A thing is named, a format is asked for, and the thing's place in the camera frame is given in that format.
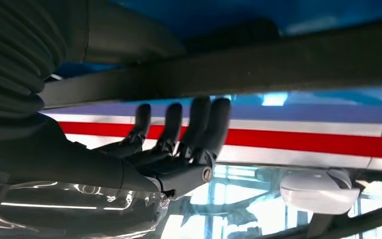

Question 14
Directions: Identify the white car with red stripe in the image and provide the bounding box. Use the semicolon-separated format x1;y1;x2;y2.
41;96;382;239

